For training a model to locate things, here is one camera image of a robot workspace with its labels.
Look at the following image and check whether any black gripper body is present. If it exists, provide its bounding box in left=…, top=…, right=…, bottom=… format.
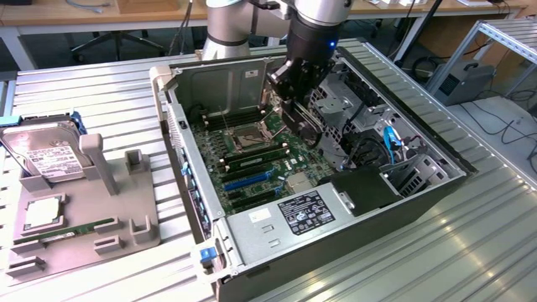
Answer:
left=287, top=14, right=344, bottom=69

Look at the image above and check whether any green GPU graphics card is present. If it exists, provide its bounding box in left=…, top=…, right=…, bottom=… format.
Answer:
left=260, top=89, right=327, bottom=150

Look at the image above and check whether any silver disk bay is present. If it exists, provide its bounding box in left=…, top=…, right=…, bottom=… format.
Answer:
left=380, top=152, right=458, bottom=198
left=316, top=77, right=367, bottom=127

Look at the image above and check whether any metal socket cover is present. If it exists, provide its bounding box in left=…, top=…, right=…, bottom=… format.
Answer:
left=260, top=111, right=290, bottom=140

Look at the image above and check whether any black office chair base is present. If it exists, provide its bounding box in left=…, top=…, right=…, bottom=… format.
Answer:
left=70, top=30, right=166, bottom=63
left=344, top=18, right=384, bottom=33

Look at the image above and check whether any black RAM slot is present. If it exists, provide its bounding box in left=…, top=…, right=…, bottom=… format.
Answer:
left=203, top=106, right=260, bottom=120
left=206, top=117, right=264, bottom=131
left=206, top=113, right=263, bottom=128
left=203, top=109, right=262, bottom=123
left=220, top=146, right=288, bottom=165
left=218, top=143, right=287, bottom=162

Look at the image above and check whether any thin metal locking lever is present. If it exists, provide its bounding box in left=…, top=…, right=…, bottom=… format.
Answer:
left=219, top=104, right=232, bottom=137

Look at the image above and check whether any CPU socket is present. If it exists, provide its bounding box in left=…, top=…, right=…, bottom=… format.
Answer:
left=226, top=125, right=264, bottom=152

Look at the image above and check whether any black stand pole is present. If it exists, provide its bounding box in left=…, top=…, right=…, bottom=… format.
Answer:
left=392, top=0, right=446, bottom=69

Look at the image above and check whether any green RAM stick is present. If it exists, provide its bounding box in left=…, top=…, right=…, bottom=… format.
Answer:
left=224, top=150, right=291, bottom=173
left=13, top=218, right=118, bottom=246

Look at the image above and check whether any green motherboard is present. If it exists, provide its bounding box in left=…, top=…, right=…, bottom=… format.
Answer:
left=188, top=105, right=338, bottom=215

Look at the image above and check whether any long black expansion slot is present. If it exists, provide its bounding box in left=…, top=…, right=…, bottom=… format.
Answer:
left=232, top=195, right=282, bottom=211
left=222, top=169, right=271, bottom=184

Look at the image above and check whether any silver chipset heatsink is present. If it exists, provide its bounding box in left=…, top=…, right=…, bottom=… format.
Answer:
left=287, top=174, right=316, bottom=193

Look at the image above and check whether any blue expansion slot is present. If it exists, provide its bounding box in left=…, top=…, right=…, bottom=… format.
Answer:
left=223, top=176, right=275, bottom=192

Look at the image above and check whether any grey control box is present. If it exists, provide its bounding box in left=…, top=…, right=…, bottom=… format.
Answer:
left=428, top=62, right=499, bottom=106

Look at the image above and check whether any black plastic shroud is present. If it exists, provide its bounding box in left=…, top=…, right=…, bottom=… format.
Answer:
left=319, top=166, right=406, bottom=218

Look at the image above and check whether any brown box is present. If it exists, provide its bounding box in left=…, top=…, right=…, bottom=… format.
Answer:
left=119, top=0, right=180, bottom=15

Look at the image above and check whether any aluminium slat side table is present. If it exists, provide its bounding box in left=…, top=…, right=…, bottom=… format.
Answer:
left=436, top=17, right=537, bottom=104

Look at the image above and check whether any silver power supply unit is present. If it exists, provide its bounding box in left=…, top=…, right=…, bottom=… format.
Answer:
left=218, top=182, right=358, bottom=268

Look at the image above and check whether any black open PC case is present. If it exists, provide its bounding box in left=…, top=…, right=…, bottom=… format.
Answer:
left=150, top=45, right=480, bottom=302

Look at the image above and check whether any blue case release latch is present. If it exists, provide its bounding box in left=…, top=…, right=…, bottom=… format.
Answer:
left=196, top=247, right=218, bottom=264

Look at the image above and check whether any silver hard disk drive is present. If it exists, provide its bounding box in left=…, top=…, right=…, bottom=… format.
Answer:
left=0, top=121, right=94, bottom=184

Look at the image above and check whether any grey plastic parts rack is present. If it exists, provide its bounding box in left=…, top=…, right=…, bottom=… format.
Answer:
left=6, top=133, right=163, bottom=287

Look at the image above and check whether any silver CPU chip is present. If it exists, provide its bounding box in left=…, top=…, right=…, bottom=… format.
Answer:
left=25, top=199, right=63, bottom=229

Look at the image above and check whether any black power wire bundle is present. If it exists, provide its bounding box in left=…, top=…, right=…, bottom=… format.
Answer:
left=339, top=128, right=386, bottom=167

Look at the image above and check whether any blue SATA wire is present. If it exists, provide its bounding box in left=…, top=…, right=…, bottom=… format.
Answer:
left=383, top=125, right=406, bottom=167

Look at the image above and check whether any wooden desk white frame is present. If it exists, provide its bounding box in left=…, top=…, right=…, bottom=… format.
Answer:
left=0, top=0, right=210, bottom=72
left=348, top=0, right=531, bottom=62

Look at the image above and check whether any light blue network cable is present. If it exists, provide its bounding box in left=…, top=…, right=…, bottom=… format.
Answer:
left=66, top=0, right=114, bottom=14

